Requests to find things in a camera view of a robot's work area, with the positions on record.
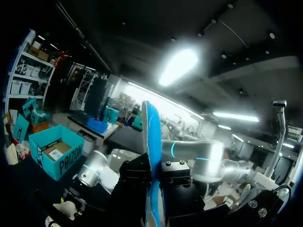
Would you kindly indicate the blue and black insole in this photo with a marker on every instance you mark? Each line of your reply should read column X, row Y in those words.
column 151, row 132

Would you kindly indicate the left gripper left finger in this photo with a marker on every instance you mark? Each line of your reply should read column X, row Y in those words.
column 135, row 175

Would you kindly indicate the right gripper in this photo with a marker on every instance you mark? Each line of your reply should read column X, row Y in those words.
column 92, row 198

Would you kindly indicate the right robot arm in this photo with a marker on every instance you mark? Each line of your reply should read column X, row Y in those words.
column 206, row 158

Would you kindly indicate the black and cream shoe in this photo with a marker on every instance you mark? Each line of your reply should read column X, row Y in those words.
column 66, row 208

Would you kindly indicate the teal box with black print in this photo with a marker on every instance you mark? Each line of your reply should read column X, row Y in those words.
column 56, row 156

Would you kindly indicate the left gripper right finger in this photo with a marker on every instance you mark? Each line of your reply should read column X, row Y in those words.
column 175, row 175

